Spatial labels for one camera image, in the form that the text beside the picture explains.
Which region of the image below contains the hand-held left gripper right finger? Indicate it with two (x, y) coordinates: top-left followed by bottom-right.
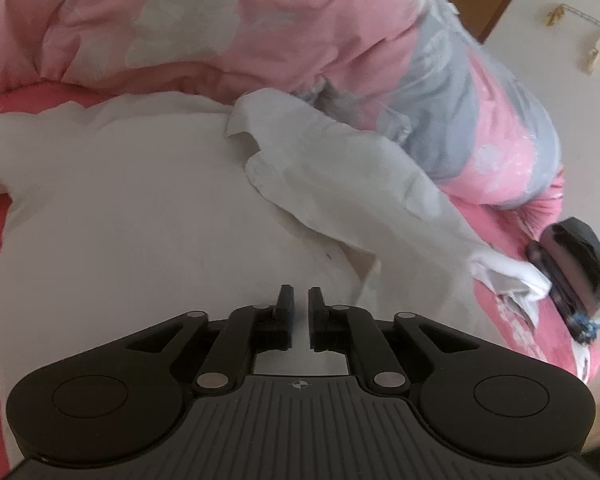
(307, 286), (481, 393)

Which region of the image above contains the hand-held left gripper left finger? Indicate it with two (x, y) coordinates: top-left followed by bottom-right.
(127, 284), (295, 393)

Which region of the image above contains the white shirt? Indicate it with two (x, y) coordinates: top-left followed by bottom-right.
(0, 87), (553, 461)

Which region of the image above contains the black bag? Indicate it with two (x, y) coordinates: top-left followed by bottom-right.
(526, 216), (600, 345)

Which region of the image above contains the pink and grey floral quilt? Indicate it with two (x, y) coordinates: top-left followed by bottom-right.
(0, 0), (564, 211)

